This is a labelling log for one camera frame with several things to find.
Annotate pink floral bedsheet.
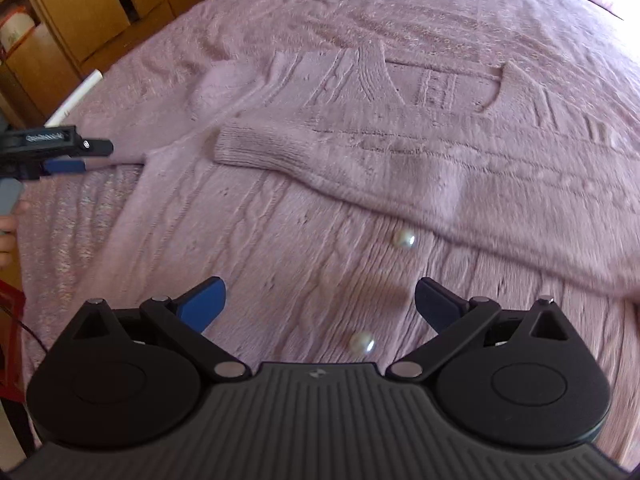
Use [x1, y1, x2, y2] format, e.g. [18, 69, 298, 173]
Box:
[20, 0, 640, 461]

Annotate red furniture piece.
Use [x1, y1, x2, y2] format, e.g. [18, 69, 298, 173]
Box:
[0, 277, 27, 403]

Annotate black cable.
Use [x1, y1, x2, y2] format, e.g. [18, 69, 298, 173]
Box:
[14, 309, 49, 357]

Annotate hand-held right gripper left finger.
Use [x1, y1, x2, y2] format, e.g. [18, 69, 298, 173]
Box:
[70, 276, 248, 381]

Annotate white and orange box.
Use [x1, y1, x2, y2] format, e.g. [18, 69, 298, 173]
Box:
[0, 6, 41, 57]

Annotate person's left hand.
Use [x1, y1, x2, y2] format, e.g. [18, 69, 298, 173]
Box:
[0, 200, 31, 269]

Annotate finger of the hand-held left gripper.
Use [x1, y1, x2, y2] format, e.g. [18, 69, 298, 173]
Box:
[42, 158, 104, 177]
[79, 138, 115, 157]

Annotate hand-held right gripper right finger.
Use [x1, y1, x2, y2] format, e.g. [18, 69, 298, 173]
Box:
[385, 276, 576, 381]

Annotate pink knitted cardigan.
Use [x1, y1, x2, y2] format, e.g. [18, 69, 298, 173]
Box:
[112, 40, 640, 466]

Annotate wooden wardrobe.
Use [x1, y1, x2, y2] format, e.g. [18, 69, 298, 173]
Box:
[0, 0, 251, 128]

